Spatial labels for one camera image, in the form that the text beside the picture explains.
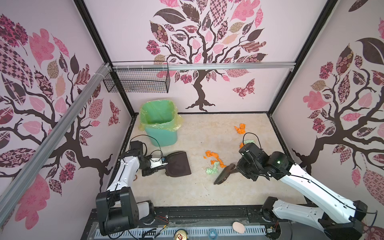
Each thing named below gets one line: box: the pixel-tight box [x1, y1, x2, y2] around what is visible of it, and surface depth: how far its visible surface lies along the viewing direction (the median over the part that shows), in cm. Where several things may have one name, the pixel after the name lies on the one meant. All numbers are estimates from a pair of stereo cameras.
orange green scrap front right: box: [206, 161, 220, 175], surface depth 90 cm
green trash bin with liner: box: [139, 99, 184, 147], surface depth 94 cm
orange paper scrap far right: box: [234, 123, 246, 135], surface depth 112 cm
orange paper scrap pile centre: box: [203, 150, 227, 168], surface depth 97 cm
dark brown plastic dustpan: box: [165, 151, 192, 177], surface depth 88 cm
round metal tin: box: [173, 229, 188, 240], surface depth 61 cm
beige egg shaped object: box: [232, 221, 245, 234], surface depth 71 cm
